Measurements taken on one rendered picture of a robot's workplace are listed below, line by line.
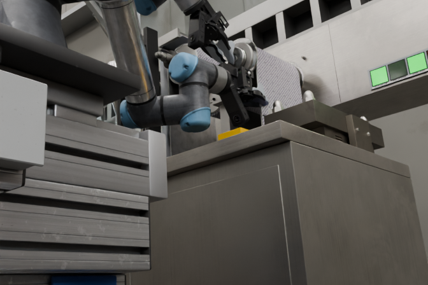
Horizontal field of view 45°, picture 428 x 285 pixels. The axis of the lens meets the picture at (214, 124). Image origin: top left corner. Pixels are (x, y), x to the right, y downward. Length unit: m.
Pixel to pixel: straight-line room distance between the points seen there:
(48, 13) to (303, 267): 0.67
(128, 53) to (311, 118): 0.49
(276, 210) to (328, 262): 0.15
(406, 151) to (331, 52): 1.51
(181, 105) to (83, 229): 0.71
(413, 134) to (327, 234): 2.14
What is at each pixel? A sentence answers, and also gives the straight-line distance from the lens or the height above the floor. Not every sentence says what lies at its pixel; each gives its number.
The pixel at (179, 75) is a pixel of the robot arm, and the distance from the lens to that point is 1.26.
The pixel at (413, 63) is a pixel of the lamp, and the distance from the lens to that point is 1.65.
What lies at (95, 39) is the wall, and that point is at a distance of 5.53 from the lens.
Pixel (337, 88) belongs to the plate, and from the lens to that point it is 1.75.
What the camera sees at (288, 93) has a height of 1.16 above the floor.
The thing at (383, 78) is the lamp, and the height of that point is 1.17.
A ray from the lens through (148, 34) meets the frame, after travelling 1.75.
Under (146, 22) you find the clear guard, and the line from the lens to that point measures 2.40.
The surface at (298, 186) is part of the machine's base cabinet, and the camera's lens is 1.06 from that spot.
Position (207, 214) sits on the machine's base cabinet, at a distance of 1.19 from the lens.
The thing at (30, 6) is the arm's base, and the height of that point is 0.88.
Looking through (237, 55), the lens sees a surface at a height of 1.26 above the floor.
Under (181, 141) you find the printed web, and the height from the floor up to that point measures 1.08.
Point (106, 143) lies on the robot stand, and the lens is 0.62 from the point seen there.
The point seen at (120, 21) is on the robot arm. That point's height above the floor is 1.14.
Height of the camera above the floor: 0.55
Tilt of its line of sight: 19 degrees up
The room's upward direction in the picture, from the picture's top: 4 degrees counter-clockwise
